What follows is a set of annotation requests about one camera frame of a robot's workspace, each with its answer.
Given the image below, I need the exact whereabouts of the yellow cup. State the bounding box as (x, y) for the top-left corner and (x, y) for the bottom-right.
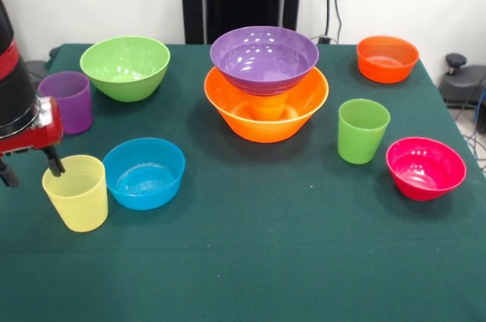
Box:
(41, 154), (109, 233)

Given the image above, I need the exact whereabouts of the pink bowl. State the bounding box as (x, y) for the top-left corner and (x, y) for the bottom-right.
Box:
(386, 137), (468, 202)

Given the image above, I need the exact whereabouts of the dark grey stand base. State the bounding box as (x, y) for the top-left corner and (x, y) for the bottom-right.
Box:
(439, 52), (486, 109)
(24, 58), (52, 84)

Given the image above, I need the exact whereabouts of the large yellow-orange bowl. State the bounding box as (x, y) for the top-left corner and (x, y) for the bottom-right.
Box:
(203, 65), (330, 144)

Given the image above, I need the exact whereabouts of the green cup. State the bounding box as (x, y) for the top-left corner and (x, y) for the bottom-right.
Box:
(337, 98), (392, 166)

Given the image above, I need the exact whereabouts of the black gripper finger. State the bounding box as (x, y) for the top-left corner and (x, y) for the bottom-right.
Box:
(0, 158), (20, 189)
(42, 145), (66, 178)

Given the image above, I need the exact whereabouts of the blue cable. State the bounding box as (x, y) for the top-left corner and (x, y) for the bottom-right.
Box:
(465, 84), (486, 171)

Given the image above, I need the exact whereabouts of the green bowl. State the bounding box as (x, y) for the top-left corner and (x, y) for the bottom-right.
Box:
(79, 35), (171, 103)

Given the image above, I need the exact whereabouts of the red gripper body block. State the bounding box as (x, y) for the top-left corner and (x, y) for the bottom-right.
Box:
(0, 96), (65, 156)

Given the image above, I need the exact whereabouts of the orange cup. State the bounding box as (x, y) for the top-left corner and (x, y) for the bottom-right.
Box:
(249, 92), (289, 122)

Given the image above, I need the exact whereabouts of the purple bowl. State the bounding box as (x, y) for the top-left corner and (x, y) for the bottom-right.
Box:
(209, 25), (320, 97)

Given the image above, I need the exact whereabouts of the dark green tablecloth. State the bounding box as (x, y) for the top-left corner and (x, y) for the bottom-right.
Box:
(0, 43), (486, 322)

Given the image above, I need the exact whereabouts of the blue bowl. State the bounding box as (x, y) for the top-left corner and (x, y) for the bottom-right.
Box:
(102, 137), (187, 211)

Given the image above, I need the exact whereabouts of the purple cup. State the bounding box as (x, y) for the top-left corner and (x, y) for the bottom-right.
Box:
(37, 71), (94, 136)

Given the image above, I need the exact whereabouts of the red-orange bowl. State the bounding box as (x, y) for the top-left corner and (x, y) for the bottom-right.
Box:
(356, 35), (421, 84)

